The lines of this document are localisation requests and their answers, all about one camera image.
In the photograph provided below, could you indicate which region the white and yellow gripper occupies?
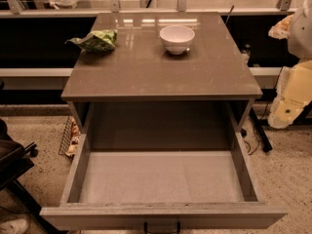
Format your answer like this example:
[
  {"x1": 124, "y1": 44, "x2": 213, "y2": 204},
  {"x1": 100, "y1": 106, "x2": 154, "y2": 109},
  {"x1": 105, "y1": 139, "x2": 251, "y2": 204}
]
[{"x1": 267, "y1": 15, "x2": 312, "y2": 129}]

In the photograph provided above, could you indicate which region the grey top drawer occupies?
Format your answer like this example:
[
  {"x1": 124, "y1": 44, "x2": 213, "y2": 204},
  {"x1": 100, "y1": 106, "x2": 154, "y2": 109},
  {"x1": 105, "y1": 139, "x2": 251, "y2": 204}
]
[{"x1": 39, "y1": 101, "x2": 289, "y2": 231}]

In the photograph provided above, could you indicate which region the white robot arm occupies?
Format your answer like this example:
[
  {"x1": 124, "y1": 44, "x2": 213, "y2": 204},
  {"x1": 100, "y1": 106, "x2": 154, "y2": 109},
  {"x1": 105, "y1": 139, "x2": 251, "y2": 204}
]
[{"x1": 268, "y1": 0, "x2": 312, "y2": 129}]

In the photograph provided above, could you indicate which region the grey cabinet with glossy top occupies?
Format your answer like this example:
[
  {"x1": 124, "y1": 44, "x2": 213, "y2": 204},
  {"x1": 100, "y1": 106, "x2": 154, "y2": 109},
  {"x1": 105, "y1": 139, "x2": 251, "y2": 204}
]
[{"x1": 60, "y1": 11, "x2": 263, "y2": 135}]

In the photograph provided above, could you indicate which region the black metal stand leg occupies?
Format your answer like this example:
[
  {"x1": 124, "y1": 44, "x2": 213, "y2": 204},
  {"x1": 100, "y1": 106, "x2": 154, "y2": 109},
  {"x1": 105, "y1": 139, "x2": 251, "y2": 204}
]
[{"x1": 250, "y1": 109, "x2": 273, "y2": 153}]

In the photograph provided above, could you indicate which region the white ceramic bowl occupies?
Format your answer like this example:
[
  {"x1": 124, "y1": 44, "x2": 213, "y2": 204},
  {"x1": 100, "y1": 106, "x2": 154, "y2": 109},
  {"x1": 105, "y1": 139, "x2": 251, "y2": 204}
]
[{"x1": 159, "y1": 25, "x2": 195, "y2": 55}]

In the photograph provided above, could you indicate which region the green chip bag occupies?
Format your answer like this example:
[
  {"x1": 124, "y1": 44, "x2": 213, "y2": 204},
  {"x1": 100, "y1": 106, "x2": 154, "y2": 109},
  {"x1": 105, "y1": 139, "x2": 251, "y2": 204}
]
[{"x1": 67, "y1": 29, "x2": 118, "y2": 53}]

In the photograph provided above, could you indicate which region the black office chair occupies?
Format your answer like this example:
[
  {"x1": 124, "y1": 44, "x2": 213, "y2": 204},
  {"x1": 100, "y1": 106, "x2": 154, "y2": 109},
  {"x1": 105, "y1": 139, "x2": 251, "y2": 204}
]
[{"x1": 0, "y1": 119, "x2": 66, "y2": 234}]

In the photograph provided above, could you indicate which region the white shoe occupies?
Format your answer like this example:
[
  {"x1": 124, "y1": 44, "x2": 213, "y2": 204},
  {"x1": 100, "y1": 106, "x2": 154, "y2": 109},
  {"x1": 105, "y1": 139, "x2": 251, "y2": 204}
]
[{"x1": 0, "y1": 218, "x2": 29, "y2": 234}]

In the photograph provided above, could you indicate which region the black floor cable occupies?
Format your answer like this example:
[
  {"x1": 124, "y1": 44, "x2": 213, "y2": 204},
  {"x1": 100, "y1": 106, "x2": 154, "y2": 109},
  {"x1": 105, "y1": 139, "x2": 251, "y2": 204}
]
[{"x1": 241, "y1": 129, "x2": 261, "y2": 156}]

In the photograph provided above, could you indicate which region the wire basket with snacks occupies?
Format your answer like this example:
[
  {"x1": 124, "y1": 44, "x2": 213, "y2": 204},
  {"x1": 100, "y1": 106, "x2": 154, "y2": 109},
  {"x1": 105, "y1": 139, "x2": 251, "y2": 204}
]
[{"x1": 58, "y1": 116, "x2": 81, "y2": 161}]

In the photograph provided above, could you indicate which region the black drawer handle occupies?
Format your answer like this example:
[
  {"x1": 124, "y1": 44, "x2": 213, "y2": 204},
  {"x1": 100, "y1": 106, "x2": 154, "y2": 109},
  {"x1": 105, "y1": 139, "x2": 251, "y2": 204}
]
[{"x1": 143, "y1": 222, "x2": 181, "y2": 234}]

